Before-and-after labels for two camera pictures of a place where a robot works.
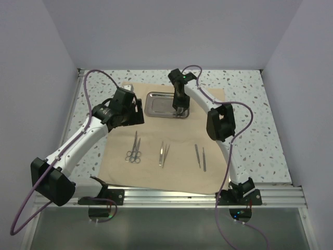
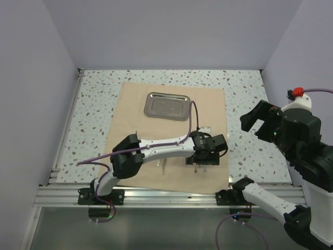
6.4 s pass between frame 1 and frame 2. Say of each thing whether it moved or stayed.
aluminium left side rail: stayed
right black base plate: stayed
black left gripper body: moved
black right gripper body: moved
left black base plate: stayed
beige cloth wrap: stayed
